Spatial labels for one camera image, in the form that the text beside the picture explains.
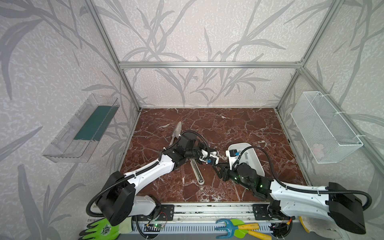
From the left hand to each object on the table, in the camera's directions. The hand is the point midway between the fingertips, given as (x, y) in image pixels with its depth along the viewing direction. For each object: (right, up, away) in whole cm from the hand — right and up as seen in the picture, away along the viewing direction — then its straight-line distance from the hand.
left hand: (216, 145), depth 77 cm
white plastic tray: (+22, -10, +17) cm, 29 cm away
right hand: (-1, -8, -1) cm, 8 cm away
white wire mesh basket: (+46, +6, -16) cm, 49 cm away
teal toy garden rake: (+6, -37, -9) cm, 39 cm away
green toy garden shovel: (+11, -39, -9) cm, 42 cm away
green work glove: (-53, -37, -9) cm, 66 cm away
